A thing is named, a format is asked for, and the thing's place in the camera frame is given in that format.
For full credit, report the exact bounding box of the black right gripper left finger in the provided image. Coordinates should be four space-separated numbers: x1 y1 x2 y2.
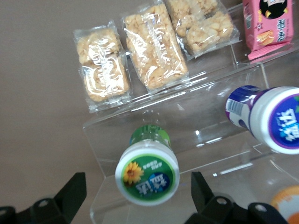
29 172 87 224

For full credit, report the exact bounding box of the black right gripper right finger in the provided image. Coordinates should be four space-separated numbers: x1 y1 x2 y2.
185 171 235 224

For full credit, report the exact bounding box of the green gum bottle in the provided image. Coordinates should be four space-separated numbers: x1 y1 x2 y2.
114 124 181 207

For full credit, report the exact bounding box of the orange gum bottle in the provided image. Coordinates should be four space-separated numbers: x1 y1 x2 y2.
269 185 299 224

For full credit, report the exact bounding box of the clear acrylic step display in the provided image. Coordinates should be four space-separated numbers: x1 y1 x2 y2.
81 0 299 224

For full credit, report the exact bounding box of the clear wrapped rice crisp pack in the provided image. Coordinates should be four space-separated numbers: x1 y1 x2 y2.
72 19 134 114
166 0 242 62
120 1 190 95

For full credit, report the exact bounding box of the pink snack pack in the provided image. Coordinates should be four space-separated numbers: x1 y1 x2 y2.
242 0 295 62

